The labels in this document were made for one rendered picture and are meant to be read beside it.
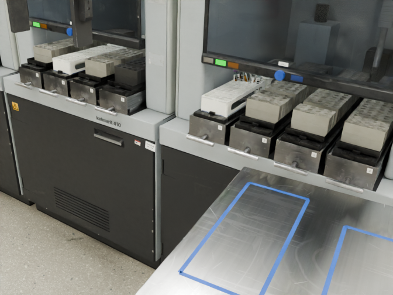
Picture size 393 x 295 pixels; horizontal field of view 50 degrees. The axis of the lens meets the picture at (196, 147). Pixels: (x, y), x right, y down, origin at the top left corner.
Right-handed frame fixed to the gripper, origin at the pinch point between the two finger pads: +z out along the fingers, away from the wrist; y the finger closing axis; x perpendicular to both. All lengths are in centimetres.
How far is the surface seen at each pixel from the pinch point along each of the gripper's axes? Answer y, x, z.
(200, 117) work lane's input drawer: -13, 67, 39
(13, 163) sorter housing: -118, 66, 91
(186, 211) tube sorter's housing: -17, 66, 77
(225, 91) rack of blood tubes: -11, 79, 34
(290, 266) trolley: 37, 16, 38
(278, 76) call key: 10, 71, 22
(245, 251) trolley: 29, 15, 38
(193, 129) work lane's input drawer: -15, 66, 44
